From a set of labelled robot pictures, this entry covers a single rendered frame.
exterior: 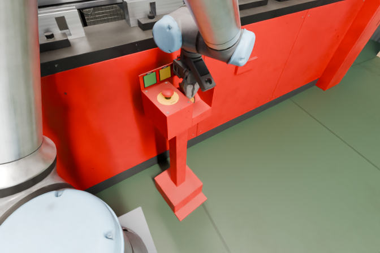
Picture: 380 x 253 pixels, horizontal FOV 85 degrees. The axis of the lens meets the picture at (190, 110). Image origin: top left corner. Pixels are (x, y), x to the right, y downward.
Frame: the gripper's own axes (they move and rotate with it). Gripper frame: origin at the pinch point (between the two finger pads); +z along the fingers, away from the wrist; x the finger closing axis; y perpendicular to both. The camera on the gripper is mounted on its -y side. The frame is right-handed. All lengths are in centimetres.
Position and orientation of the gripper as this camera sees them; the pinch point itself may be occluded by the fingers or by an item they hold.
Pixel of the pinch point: (190, 97)
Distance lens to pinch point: 77.0
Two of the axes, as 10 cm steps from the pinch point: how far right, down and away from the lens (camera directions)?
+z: -0.9, 6.6, 7.5
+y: -6.2, -6.2, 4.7
